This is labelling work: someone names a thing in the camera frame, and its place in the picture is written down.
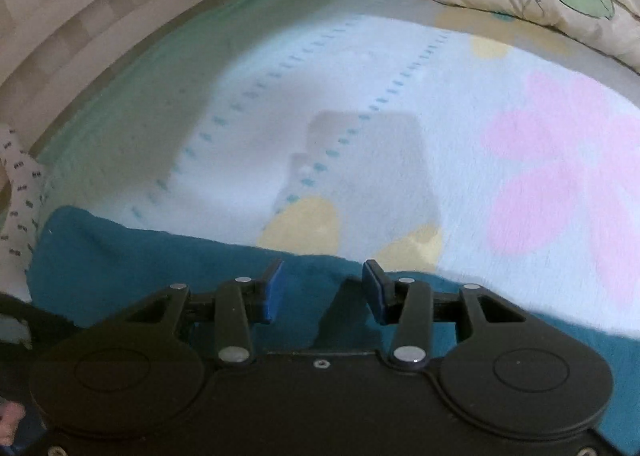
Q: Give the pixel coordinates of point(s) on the floral fleece blanket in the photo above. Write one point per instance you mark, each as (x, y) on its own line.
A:
(350, 86)

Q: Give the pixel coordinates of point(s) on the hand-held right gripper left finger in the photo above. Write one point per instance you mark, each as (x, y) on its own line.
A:
(271, 293)

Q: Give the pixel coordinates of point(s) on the teal pants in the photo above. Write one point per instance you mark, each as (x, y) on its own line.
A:
(110, 261)

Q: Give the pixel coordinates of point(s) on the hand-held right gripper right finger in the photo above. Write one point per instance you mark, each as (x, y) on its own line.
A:
(376, 296)

